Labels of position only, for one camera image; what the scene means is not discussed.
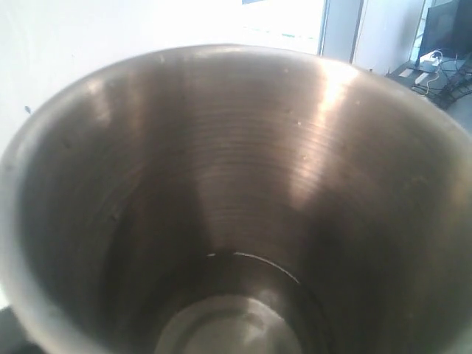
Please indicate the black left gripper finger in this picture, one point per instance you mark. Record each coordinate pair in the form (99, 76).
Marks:
(13, 338)

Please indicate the stainless steel cup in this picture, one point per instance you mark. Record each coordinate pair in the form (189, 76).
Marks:
(238, 199)

